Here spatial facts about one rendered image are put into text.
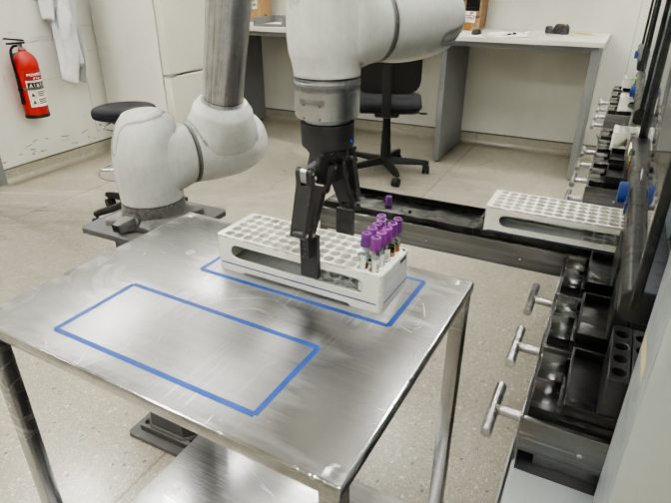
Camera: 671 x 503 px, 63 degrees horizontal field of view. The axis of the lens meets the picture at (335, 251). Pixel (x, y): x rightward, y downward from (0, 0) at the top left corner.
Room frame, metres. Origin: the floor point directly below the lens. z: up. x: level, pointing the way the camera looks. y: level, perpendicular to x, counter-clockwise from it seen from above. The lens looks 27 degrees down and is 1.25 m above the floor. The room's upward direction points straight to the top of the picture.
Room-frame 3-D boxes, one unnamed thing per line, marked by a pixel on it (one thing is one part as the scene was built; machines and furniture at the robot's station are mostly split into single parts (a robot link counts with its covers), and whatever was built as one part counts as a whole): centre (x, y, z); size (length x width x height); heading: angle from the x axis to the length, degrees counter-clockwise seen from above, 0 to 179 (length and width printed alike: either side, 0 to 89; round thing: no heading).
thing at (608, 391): (0.49, -0.32, 0.85); 0.12 x 0.02 x 0.06; 152
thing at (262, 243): (0.77, 0.04, 0.85); 0.30 x 0.10 x 0.06; 61
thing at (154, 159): (1.29, 0.45, 0.87); 0.18 x 0.16 x 0.22; 127
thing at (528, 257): (1.02, -0.28, 0.78); 0.73 x 0.14 x 0.09; 63
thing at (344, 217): (0.80, -0.02, 0.89); 0.03 x 0.01 x 0.07; 61
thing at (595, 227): (0.94, -0.44, 0.83); 0.30 x 0.10 x 0.06; 63
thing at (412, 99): (3.73, -0.37, 0.52); 0.64 x 0.60 x 1.05; 173
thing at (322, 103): (0.75, 0.01, 1.11); 0.09 x 0.09 x 0.06
